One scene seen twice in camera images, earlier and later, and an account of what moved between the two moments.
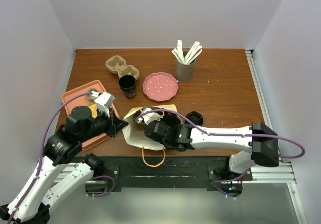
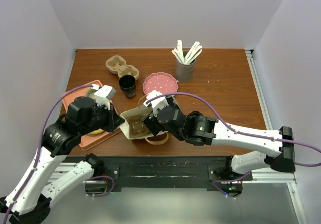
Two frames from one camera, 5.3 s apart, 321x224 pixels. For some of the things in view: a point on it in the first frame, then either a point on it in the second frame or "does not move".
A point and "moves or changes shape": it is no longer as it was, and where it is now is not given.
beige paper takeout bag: [134, 130] moves or changes shape
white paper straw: [174, 51] does not move
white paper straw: [180, 50] does not move
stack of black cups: [128, 84] does not move
